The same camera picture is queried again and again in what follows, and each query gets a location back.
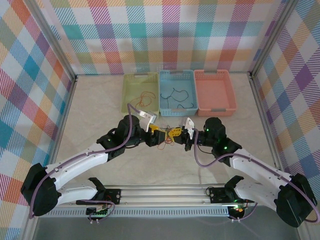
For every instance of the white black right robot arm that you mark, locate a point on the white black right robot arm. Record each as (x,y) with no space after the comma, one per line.
(260,170)

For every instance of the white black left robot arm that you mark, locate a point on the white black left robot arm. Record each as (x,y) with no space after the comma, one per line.
(75,160)

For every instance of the pink perforated basket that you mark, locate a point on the pink perforated basket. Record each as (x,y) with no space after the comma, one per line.
(215,92)

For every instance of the pale green perforated basket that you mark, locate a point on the pale green perforated basket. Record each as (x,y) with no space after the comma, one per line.
(140,85)

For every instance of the light blue perforated basket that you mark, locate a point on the light blue perforated basket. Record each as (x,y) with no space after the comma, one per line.
(177,82)

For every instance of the small controller board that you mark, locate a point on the small controller board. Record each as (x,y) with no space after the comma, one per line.
(237,209)
(98,212)

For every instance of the aluminium floor rail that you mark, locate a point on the aluminium floor rail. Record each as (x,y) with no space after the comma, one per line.
(268,130)
(54,150)

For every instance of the aluminium arm base rail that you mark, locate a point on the aluminium arm base rail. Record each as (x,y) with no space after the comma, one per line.
(162,195)

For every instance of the grey metal base plate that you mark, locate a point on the grey metal base plate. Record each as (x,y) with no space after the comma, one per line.
(162,230)

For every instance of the aluminium frame post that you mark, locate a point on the aluminium frame post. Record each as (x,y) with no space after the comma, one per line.
(271,37)

